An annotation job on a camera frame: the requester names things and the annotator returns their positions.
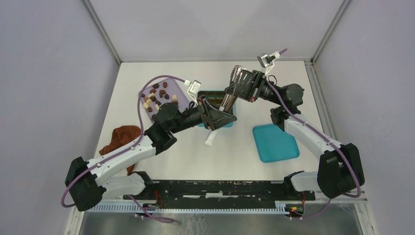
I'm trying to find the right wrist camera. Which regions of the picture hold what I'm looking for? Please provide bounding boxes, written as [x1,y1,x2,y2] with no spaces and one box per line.
[257,51,281,75]

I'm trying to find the purple cable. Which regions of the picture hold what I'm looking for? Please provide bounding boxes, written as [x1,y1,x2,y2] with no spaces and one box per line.
[61,75,190,208]
[266,48,362,219]

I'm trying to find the purple tray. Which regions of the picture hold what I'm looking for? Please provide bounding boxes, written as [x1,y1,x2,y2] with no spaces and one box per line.
[138,78,190,118]

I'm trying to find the metal kitchen tongs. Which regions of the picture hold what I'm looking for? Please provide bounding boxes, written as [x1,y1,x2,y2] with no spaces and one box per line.
[204,65,254,147]

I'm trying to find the teal box lid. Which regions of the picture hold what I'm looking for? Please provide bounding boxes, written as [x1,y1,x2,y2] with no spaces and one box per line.
[253,124,300,164]

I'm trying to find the brown cloth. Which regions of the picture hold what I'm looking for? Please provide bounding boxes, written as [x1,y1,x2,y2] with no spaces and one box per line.
[99,125,141,156]

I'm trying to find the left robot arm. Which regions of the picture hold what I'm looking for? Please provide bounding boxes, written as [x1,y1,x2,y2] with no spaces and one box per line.
[61,96,237,212]

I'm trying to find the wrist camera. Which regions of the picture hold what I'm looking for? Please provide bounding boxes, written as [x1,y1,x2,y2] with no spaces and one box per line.
[184,80,202,102]
[257,51,281,75]

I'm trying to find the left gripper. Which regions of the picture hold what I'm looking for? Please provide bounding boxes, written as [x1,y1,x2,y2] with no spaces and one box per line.
[170,95,237,134]

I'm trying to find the teal chocolate box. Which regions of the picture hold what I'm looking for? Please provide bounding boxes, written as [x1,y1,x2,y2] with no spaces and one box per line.
[197,91,236,128]

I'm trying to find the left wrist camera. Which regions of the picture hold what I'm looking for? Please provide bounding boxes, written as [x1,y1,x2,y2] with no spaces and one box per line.
[184,80,202,102]

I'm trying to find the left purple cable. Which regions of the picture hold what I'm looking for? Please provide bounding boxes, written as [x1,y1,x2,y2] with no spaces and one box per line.
[61,75,190,208]

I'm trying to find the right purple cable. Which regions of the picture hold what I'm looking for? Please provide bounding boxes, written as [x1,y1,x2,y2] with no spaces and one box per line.
[266,48,362,219]

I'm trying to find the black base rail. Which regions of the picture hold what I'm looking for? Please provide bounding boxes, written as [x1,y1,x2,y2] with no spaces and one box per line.
[134,180,316,209]

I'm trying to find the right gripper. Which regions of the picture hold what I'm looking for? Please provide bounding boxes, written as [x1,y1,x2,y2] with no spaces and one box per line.
[225,70,283,106]

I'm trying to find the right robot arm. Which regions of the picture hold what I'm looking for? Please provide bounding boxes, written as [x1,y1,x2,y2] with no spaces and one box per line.
[230,68,365,200]

